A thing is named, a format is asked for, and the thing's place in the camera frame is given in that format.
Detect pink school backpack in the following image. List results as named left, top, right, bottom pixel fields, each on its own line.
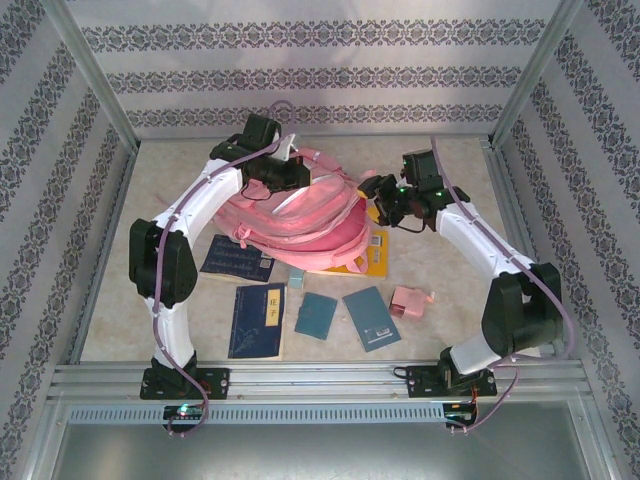
left=153, top=144, right=375, bottom=275

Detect small pink box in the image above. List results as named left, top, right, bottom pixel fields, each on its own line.
left=389, top=284, right=437, bottom=320

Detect teal notebook with barcode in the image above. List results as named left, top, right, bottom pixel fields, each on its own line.
left=341, top=285, right=403, bottom=354

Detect dark blue book white print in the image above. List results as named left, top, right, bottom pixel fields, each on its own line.
left=199, top=233, right=275, bottom=284

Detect small teal notebook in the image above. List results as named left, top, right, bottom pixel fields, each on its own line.
left=293, top=291, right=339, bottom=342

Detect blue book with yellow label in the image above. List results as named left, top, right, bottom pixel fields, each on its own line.
left=227, top=282, right=289, bottom=360

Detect controller board with LED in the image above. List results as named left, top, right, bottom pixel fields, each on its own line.
left=443, top=402, right=480, bottom=427
left=162, top=404, right=205, bottom=421

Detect grey sheet metal panel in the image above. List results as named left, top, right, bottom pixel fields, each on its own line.
left=47, top=423, right=609, bottom=480

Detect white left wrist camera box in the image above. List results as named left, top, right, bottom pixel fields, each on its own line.
left=272, top=133, right=303, bottom=162

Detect aluminium side rail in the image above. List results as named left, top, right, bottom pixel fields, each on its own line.
left=480, top=141, right=587, bottom=364
left=68, top=144, right=140, bottom=365

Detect aluminium frame post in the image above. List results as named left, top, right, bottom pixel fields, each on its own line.
left=489, top=0, right=587, bottom=151
left=39, top=0, right=140, bottom=154

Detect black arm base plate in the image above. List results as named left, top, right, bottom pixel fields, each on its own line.
left=394, top=364, right=497, bottom=401
left=139, top=367, right=232, bottom=401

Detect long aluminium base rail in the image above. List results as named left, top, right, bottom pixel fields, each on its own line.
left=47, top=362, right=587, bottom=402

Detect slotted grey cable duct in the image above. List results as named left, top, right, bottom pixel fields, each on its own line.
left=67, top=402, right=447, bottom=426

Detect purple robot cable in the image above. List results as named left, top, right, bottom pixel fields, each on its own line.
left=429, top=134, right=571, bottom=437
left=152, top=99, right=297, bottom=442

